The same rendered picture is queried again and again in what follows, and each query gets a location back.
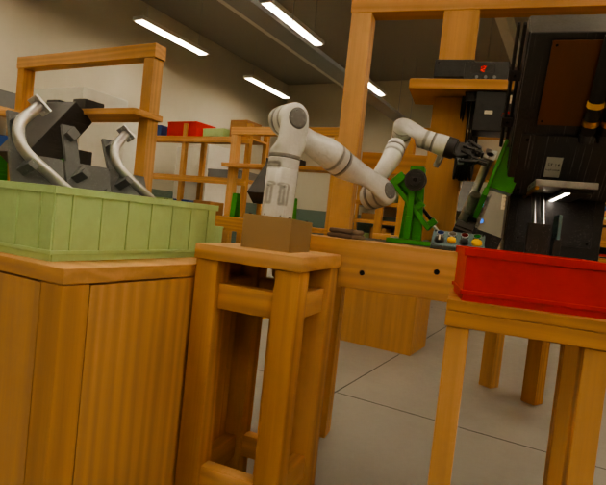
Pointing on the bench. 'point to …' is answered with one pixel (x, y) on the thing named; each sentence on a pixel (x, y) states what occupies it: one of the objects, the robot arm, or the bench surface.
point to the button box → (454, 242)
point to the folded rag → (345, 233)
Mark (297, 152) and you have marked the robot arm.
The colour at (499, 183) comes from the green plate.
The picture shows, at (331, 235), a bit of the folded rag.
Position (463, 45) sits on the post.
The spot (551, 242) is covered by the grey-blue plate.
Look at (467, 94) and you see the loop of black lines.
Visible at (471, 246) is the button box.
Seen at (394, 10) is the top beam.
